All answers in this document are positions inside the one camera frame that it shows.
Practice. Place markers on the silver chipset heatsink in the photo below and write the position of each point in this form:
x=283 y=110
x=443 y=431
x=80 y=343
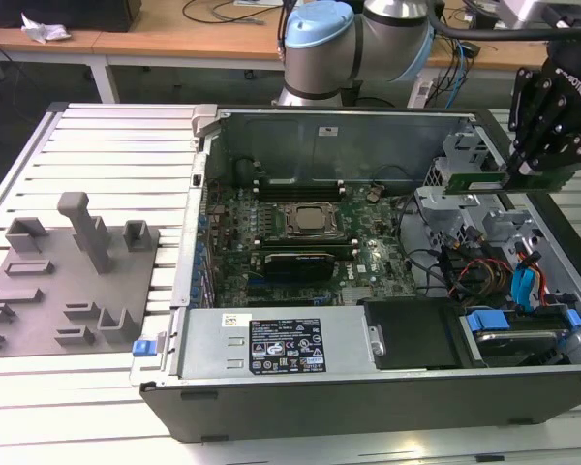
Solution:
x=358 y=295

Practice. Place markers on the blue case latch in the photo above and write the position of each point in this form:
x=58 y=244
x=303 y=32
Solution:
x=143 y=349

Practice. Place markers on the green RAM stick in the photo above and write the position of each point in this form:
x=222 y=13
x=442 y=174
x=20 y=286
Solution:
x=474 y=183

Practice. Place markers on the round coin battery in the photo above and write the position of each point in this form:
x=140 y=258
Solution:
x=372 y=195

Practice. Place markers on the crumpled white paper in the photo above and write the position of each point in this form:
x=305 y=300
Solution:
x=43 y=30

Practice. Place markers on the wooden desk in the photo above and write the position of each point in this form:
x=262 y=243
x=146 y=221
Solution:
x=174 y=41

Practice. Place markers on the black plastic shroud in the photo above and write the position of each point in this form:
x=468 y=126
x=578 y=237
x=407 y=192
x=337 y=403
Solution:
x=411 y=334

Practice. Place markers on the large black box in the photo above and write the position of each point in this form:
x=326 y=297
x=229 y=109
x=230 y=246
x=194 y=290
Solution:
x=68 y=14

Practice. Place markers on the black RAM slot bank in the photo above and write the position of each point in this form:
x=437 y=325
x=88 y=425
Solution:
x=305 y=243
x=300 y=193

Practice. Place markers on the black power adapter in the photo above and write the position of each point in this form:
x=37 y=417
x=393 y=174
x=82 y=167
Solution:
x=472 y=49

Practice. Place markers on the white case sticker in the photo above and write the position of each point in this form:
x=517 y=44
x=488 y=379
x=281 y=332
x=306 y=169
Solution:
x=327 y=130

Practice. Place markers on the installed RAM stick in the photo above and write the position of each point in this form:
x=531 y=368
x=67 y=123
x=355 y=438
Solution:
x=300 y=182

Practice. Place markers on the white power strip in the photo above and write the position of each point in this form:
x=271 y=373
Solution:
x=420 y=92

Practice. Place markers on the black open PC case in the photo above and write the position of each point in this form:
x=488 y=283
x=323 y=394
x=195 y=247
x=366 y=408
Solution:
x=319 y=412

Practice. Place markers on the grey metal drive cage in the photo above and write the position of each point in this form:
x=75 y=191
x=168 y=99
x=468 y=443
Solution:
x=457 y=213

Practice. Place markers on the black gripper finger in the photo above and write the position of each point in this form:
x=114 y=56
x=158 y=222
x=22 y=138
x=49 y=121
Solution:
x=557 y=126
x=522 y=121

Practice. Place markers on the grey power supply with label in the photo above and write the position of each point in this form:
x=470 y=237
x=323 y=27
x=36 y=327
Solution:
x=208 y=339

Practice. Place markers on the green motherboard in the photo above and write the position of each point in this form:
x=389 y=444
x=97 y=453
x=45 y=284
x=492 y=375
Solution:
x=368 y=242

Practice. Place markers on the blue disk carrier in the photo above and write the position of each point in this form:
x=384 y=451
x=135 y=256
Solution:
x=486 y=322

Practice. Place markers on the black graphics card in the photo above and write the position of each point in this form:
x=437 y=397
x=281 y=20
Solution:
x=297 y=266

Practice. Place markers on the grey parts rack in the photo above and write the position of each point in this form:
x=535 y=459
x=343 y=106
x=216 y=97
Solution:
x=68 y=271

